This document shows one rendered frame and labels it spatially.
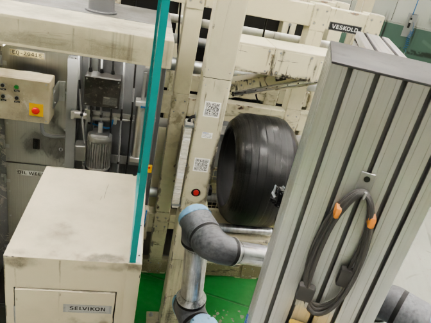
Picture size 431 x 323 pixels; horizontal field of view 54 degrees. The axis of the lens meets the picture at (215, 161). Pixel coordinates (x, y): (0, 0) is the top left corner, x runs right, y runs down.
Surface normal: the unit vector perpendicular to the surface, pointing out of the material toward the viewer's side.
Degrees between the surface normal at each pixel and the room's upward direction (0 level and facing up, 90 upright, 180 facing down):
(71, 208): 0
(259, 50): 90
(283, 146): 38
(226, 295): 0
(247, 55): 90
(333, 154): 90
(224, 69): 90
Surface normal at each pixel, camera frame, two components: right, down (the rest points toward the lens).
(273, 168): 0.20, -0.03
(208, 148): 0.12, 0.47
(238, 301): 0.18, -0.88
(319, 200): -0.23, 0.40
